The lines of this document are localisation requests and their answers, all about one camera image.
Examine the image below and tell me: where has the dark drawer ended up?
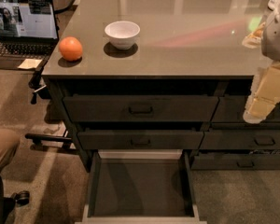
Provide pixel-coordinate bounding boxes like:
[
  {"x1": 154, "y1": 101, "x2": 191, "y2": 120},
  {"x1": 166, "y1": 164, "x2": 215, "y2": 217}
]
[
  {"x1": 77, "y1": 130, "x2": 203, "y2": 149},
  {"x1": 191, "y1": 153, "x2": 280, "y2": 170},
  {"x1": 63, "y1": 95, "x2": 218, "y2": 122},
  {"x1": 212, "y1": 95, "x2": 280, "y2": 123},
  {"x1": 200, "y1": 130, "x2": 280, "y2": 150}
]

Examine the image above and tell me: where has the middle right dark drawer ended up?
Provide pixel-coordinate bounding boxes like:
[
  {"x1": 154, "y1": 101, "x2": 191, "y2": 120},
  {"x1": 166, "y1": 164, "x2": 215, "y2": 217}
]
[{"x1": 200, "y1": 130, "x2": 280, "y2": 150}]

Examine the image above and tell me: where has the orange fruit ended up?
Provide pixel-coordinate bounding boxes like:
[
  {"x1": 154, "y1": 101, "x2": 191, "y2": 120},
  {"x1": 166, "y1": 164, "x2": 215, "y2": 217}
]
[{"x1": 59, "y1": 36, "x2": 83, "y2": 62}]

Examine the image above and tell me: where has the black chair caster wheel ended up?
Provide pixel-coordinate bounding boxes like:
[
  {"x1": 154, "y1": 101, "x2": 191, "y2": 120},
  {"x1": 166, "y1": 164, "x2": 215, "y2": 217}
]
[{"x1": 11, "y1": 190, "x2": 30, "y2": 206}]

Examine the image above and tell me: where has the white paper note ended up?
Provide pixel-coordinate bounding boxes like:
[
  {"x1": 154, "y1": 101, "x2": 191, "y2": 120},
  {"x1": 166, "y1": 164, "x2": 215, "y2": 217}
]
[{"x1": 18, "y1": 59, "x2": 41, "y2": 70}]

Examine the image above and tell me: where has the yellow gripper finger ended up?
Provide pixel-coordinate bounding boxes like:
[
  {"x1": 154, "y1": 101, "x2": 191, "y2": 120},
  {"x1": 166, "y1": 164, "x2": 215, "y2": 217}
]
[{"x1": 243, "y1": 62, "x2": 280, "y2": 124}]

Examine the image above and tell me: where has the open black laptop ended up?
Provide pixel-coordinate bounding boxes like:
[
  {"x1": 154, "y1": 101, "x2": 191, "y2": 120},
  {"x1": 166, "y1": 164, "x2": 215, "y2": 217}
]
[{"x1": 0, "y1": 0, "x2": 59, "y2": 70}]

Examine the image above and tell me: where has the dark drawer cabinet frame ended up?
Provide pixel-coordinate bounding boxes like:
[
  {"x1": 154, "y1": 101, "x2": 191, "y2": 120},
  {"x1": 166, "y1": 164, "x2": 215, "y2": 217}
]
[{"x1": 49, "y1": 77, "x2": 280, "y2": 167}]

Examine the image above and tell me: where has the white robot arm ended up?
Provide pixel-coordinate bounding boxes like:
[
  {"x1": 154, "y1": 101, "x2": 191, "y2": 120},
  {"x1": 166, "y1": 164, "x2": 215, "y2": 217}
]
[{"x1": 242, "y1": 0, "x2": 280, "y2": 124}]

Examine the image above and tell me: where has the white ceramic bowl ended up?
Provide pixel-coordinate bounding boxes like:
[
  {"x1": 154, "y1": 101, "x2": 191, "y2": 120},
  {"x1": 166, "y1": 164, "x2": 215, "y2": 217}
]
[{"x1": 105, "y1": 21, "x2": 140, "y2": 50}]

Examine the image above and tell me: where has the top left dark drawer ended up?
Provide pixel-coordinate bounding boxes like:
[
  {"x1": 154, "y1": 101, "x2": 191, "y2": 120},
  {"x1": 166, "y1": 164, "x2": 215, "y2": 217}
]
[{"x1": 63, "y1": 95, "x2": 218, "y2": 122}]

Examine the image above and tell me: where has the middle left dark drawer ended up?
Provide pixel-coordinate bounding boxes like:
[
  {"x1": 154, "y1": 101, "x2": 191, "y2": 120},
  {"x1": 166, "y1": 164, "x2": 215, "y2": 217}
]
[{"x1": 77, "y1": 130, "x2": 203, "y2": 149}]

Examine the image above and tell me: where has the person's leg in khaki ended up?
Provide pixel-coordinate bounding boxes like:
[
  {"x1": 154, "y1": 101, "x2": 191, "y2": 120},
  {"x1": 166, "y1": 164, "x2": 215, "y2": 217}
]
[{"x1": 0, "y1": 129, "x2": 21, "y2": 172}]

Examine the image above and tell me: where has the top right dark drawer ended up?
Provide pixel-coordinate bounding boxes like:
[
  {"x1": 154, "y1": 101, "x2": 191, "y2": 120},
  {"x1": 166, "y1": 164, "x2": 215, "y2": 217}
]
[{"x1": 212, "y1": 95, "x2": 280, "y2": 123}]

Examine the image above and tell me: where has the bottom right dark drawer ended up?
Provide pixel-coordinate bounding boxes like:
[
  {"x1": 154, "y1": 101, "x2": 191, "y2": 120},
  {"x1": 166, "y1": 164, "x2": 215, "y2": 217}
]
[{"x1": 191, "y1": 153, "x2": 280, "y2": 170}]

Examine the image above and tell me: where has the open bottom left drawer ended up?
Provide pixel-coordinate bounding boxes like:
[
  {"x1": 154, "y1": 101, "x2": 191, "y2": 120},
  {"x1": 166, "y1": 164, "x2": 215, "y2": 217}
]
[{"x1": 76, "y1": 152, "x2": 207, "y2": 224}]

